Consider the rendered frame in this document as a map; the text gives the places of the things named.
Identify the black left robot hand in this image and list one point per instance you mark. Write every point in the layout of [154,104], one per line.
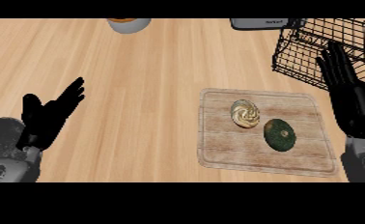
[48,118]

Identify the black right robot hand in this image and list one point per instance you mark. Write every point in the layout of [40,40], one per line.
[345,96]

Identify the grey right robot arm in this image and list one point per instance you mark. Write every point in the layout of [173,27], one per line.
[354,160]

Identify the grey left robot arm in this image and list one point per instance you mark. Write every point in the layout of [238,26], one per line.
[14,152]

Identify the dark green squash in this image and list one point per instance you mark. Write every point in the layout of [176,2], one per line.
[280,135]

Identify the wooden cutting board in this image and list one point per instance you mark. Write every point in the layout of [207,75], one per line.
[266,131]

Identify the cream swirl cupcake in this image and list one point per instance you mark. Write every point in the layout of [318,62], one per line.
[246,113]

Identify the dark grey appliance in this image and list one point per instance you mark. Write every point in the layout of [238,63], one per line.
[263,23]

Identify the grey bowl with orange contents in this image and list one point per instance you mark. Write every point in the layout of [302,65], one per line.
[129,25]

